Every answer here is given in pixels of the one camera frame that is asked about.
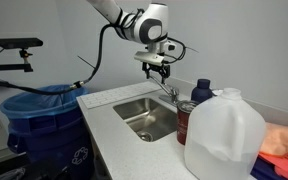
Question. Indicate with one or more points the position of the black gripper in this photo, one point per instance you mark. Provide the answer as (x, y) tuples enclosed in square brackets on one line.
[(156, 68)]

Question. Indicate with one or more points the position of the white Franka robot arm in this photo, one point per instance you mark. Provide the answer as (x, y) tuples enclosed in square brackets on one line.
[(144, 23)]

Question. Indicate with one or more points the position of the chrome faucet with spout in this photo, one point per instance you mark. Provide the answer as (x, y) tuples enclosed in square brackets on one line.
[(160, 85)]

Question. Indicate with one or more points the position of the stainless steel sink basin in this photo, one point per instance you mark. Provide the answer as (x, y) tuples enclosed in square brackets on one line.
[(147, 116)]

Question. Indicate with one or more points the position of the white tile pattern mat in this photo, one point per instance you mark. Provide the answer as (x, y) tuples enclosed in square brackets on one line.
[(117, 95)]

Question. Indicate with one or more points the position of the navy blue bottle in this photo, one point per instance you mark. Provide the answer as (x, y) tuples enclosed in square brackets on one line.
[(201, 93)]

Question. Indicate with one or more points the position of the dark red tumbler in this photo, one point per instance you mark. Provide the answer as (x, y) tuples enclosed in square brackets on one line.
[(183, 123)]

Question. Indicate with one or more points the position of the translucent plastic gallon jug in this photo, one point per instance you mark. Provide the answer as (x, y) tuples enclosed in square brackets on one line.
[(224, 136)]

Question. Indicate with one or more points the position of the blue bin liner bag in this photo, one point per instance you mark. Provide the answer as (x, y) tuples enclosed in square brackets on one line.
[(40, 100)]

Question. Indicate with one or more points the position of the blue recycling bin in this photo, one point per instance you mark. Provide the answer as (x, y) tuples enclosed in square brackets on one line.
[(50, 140)]

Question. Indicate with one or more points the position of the light orange cloth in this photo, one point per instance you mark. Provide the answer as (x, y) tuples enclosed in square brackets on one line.
[(280, 138)]

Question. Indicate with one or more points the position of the dark blue cloth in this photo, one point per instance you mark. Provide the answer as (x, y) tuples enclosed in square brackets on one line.
[(262, 171)]

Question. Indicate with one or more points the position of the red cloth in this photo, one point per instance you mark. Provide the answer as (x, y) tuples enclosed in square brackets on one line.
[(287, 165)]

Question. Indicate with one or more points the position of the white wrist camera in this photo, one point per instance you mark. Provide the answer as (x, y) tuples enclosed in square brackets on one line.
[(149, 57)]

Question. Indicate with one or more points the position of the black stereo camera bar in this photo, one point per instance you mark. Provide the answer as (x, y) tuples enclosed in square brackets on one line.
[(19, 42)]

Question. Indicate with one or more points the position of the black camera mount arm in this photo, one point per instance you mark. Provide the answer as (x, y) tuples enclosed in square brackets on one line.
[(14, 67)]

